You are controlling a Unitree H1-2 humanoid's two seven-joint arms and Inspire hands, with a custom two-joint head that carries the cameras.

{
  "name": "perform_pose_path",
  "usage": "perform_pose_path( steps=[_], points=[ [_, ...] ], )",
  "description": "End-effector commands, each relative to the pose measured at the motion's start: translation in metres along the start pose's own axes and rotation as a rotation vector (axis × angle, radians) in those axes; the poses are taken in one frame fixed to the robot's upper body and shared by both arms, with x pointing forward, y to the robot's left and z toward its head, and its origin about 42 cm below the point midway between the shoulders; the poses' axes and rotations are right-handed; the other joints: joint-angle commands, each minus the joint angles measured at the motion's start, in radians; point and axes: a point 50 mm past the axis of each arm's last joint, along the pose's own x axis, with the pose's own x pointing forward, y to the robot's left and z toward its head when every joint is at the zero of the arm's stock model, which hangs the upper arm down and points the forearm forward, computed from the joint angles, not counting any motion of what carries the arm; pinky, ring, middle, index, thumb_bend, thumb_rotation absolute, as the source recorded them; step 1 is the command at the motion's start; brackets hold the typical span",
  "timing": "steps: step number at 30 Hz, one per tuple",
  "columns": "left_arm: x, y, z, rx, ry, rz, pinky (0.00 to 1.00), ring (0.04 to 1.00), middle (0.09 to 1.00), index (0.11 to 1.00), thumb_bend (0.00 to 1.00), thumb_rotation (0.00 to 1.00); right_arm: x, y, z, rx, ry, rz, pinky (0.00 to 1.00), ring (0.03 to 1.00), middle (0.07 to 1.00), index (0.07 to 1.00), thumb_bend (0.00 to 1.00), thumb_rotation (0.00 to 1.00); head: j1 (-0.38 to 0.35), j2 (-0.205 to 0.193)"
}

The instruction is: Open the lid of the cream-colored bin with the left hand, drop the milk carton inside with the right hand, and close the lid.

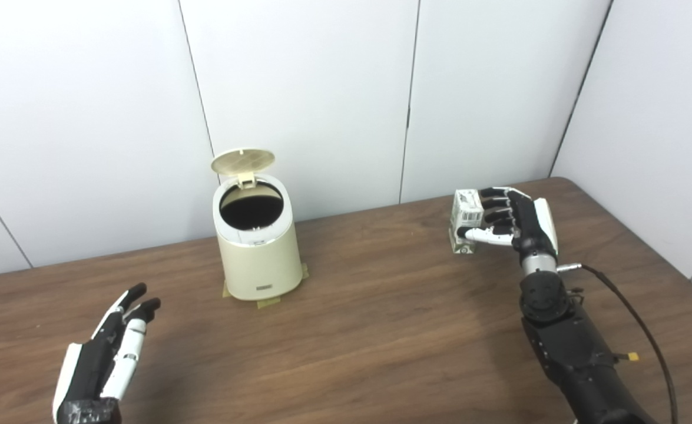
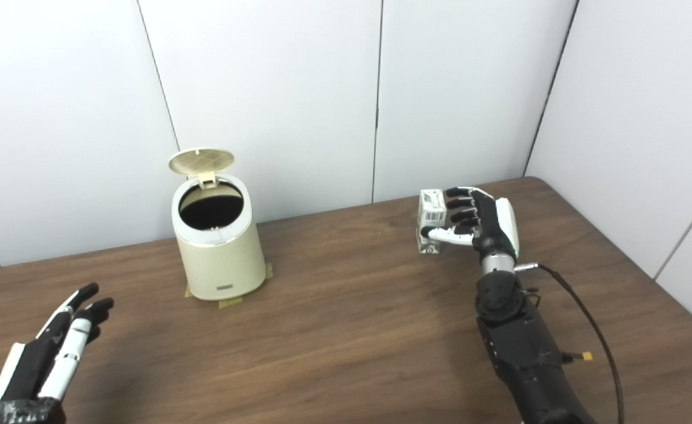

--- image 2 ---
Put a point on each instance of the cream round bin lid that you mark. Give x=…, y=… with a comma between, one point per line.
x=201, y=160

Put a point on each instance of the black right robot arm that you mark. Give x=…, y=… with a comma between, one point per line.
x=522, y=347

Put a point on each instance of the white green milk carton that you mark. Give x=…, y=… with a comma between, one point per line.
x=431, y=203

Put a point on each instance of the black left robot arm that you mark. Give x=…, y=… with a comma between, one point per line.
x=27, y=419

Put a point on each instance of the yellow connector plug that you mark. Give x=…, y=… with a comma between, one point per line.
x=586, y=355

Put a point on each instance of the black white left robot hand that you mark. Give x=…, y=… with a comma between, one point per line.
x=33, y=365

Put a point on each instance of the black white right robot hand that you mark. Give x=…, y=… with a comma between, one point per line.
x=493, y=227

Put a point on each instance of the cream-colored round bin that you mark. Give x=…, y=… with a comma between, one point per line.
x=222, y=265

